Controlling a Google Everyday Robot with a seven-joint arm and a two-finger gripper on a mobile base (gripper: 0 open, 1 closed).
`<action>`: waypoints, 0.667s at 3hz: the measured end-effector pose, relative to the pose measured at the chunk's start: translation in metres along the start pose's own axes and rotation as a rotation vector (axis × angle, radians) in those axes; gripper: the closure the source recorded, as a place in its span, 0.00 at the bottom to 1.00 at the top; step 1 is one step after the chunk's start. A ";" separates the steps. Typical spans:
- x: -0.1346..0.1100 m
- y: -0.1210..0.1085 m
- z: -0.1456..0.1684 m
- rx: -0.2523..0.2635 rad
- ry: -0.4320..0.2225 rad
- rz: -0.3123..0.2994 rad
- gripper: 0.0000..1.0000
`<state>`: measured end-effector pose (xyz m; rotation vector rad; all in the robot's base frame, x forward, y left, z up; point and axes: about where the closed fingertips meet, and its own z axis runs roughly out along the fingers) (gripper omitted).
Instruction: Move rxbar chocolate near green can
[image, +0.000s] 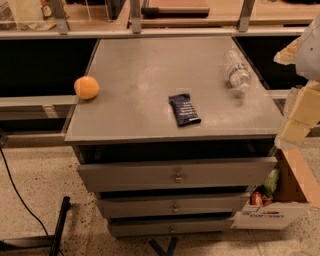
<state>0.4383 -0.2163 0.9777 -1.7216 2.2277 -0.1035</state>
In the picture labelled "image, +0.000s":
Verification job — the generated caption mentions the bottom grey drawer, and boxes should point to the bottom grey drawer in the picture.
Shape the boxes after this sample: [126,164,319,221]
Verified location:
[108,218,233,237]

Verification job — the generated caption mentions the black metal stand leg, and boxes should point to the black metal stand leg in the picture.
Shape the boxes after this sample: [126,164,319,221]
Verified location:
[0,196,71,256]

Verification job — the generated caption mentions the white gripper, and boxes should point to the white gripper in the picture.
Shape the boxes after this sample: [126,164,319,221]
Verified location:
[273,37,320,150]

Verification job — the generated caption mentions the grey drawer cabinet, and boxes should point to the grey drawer cabinet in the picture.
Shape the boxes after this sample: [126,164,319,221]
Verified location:
[66,37,281,224]

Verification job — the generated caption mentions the red snack packet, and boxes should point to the red snack packet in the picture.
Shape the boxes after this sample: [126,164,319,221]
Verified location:
[250,192,263,206]

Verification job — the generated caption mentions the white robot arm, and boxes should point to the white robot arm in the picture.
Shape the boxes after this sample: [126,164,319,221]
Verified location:
[274,15,320,150]

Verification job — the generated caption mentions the cardboard box with snacks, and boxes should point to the cardboard box with snacks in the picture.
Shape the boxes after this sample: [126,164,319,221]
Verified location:
[232,148,320,230]

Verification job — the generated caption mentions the top grey drawer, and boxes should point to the top grey drawer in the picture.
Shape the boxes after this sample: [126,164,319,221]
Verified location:
[78,157,277,192]

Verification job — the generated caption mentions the middle grey drawer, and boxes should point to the middle grey drawer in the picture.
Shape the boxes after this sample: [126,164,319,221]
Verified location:
[97,192,249,219]

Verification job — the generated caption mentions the grey drawer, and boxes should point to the grey drawer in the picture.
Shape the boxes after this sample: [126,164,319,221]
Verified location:
[78,157,277,192]
[108,218,233,237]
[97,192,249,219]

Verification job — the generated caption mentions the green snack bag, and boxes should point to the green snack bag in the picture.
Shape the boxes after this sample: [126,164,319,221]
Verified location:
[263,168,280,195]

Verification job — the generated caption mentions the clear plastic water bottle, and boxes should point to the clear plastic water bottle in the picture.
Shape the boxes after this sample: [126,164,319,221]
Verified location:
[223,50,251,93]

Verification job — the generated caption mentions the orange ball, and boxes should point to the orange ball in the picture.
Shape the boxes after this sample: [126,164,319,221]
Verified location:
[74,76,99,100]

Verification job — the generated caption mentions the dark blue rxbar wrapper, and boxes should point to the dark blue rxbar wrapper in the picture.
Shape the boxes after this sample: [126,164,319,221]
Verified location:
[168,93,201,127]

